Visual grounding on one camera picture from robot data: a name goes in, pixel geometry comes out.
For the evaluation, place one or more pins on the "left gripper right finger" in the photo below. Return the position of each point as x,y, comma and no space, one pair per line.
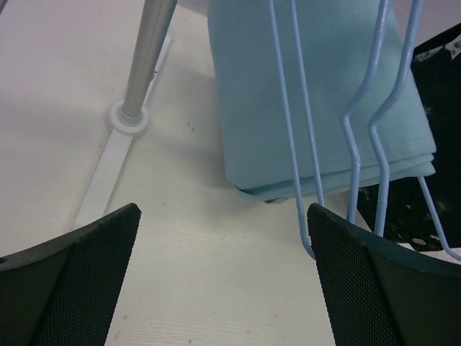
380,293

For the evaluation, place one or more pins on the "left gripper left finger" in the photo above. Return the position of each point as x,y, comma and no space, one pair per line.
65,291

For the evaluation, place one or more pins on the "black white patterned trousers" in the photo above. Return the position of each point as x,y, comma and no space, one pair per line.
420,135

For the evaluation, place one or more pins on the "blue wire trouser hanger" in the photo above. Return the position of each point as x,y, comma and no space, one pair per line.
436,220

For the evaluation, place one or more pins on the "light blue folded trousers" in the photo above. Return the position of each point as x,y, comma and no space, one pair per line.
336,38

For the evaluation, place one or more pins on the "white metal clothes rack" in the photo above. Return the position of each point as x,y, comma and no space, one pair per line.
128,119

